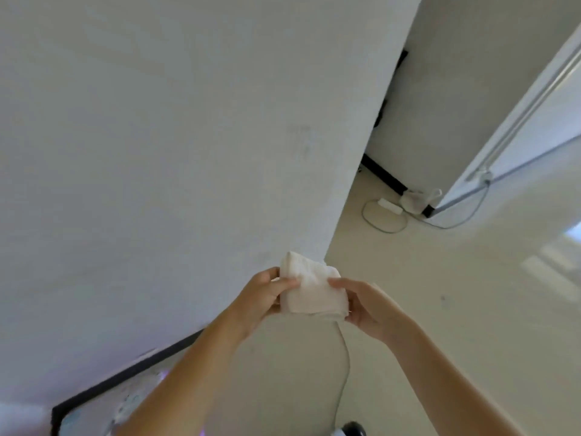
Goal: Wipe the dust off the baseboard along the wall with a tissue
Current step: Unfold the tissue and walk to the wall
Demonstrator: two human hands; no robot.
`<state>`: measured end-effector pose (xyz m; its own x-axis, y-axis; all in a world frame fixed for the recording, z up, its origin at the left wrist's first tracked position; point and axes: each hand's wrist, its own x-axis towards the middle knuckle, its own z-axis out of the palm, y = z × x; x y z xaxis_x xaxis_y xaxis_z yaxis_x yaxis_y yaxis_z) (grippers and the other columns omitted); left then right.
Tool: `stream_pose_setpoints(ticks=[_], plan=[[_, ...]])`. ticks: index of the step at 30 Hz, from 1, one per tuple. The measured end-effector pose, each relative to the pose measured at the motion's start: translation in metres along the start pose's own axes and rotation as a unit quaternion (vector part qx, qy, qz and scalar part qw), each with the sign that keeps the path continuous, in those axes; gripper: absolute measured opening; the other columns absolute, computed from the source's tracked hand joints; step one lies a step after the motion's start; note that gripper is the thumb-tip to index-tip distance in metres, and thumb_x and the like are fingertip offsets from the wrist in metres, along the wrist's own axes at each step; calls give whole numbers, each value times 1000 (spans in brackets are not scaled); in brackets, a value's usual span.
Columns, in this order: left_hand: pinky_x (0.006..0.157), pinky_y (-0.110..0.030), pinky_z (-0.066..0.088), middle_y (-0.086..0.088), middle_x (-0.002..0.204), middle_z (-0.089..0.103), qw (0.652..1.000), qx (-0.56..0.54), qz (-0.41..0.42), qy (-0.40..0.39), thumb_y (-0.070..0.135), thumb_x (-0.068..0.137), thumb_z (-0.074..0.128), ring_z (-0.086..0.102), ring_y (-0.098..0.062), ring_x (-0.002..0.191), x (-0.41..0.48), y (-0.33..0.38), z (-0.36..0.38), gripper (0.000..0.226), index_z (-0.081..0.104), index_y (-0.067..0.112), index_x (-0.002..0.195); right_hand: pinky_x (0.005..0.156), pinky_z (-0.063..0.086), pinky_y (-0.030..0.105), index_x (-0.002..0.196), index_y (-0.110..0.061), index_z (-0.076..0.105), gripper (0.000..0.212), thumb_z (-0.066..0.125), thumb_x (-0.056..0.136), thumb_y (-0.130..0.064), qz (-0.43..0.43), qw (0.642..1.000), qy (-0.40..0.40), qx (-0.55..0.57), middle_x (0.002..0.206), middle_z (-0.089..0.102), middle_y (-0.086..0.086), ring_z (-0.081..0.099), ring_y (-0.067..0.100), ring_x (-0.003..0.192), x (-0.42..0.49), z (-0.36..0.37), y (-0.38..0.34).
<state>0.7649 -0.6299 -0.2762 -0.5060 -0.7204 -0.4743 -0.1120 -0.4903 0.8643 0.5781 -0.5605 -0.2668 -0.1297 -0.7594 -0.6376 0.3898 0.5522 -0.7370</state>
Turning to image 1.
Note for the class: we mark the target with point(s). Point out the white power strip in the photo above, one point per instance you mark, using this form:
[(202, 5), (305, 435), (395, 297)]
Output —
[(390, 206)]

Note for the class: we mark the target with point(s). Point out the person's right thumb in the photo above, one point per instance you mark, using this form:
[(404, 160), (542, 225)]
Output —
[(346, 286)]

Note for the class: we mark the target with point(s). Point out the person's right hand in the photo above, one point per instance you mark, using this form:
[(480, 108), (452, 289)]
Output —
[(374, 311)]

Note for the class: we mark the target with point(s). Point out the black round device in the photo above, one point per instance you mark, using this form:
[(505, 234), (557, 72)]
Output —
[(350, 429)]

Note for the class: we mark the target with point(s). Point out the person's left forearm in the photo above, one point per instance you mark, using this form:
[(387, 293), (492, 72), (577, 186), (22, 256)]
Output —
[(181, 381)]

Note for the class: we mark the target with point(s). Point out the person's left thumb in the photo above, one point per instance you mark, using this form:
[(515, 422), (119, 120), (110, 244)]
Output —
[(287, 284)]

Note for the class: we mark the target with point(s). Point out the white cloth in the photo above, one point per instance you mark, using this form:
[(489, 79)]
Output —
[(313, 290)]

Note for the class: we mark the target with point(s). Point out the pastel patterned mat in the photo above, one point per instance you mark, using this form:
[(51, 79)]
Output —
[(122, 404)]

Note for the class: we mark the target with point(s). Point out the white crumpled plastic bag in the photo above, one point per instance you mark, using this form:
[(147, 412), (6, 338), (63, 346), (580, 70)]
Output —
[(420, 199)]

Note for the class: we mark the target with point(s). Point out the black baseboard strip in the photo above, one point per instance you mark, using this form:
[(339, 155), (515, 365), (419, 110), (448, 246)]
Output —
[(383, 173), (118, 375)]

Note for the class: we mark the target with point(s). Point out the person's right forearm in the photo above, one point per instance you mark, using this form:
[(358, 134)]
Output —
[(445, 381)]

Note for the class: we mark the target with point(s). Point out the white door with metal rail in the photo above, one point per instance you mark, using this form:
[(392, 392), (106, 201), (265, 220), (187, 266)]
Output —
[(535, 122)]

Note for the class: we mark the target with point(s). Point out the person's left hand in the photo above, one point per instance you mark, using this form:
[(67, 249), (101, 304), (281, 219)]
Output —
[(254, 304)]

